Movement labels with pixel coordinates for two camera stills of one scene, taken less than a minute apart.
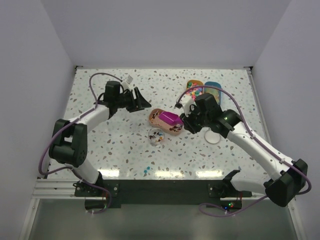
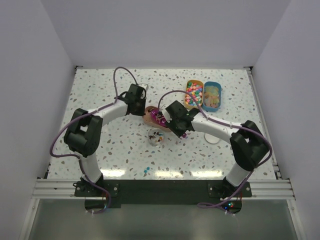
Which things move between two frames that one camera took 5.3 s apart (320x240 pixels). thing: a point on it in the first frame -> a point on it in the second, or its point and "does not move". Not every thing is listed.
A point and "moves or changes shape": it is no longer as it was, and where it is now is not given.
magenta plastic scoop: x=171 y=118 moves or changes shape
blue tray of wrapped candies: x=216 y=92 does not move
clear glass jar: x=156 y=136 does not move
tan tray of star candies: x=191 y=83 does not move
